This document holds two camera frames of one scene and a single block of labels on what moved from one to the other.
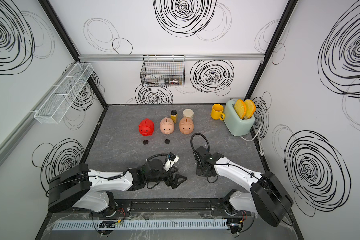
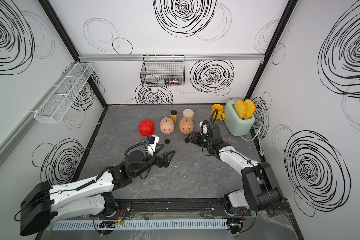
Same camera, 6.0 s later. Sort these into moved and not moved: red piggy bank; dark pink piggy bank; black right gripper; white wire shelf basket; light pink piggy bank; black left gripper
Moved: black left gripper; black right gripper
Not moved: red piggy bank; light pink piggy bank; dark pink piggy bank; white wire shelf basket
